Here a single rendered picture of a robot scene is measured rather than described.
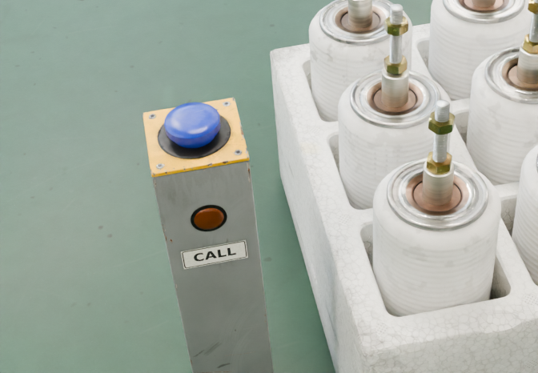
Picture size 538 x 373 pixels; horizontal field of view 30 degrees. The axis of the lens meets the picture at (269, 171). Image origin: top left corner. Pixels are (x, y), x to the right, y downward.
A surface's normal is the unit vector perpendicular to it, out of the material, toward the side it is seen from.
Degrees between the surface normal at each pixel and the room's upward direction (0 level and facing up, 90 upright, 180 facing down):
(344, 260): 0
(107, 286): 0
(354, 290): 0
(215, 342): 90
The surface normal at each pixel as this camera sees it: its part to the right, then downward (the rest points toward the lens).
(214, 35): -0.07, -0.72
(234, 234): 0.18, 0.66
